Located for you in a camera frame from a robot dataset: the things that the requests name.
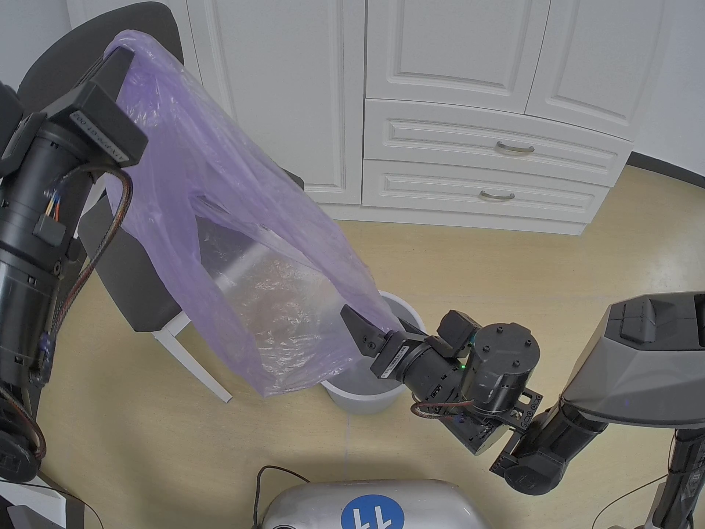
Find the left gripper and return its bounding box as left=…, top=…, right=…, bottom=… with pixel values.
left=0, top=50, right=151, bottom=255

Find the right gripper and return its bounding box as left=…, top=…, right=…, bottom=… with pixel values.
left=340, top=305, right=473, bottom=403

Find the purple plastic bag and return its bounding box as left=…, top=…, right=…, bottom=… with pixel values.
left=104, top=29, right=401, bottom=399

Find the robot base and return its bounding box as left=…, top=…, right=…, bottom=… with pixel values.
left=263, top=479, right=492, bottom=529

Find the white trash bin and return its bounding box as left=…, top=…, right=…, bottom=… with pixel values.
left=319, top=290, right=426, bottom=415

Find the grey and white chair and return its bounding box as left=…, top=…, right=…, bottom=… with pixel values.
left=15, top=1, right=305, bottom=404

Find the white wardrobe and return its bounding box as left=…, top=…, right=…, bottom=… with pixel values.
left=62, top=0, right=677, bottom=237

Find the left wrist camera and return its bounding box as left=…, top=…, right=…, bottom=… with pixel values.
left=0, top=82, right=45, bottom=177

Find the black cable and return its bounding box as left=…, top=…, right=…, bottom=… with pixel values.
left=594, top=473, right=672, bottom=529
left=253, top=464, right=312, bottom=525

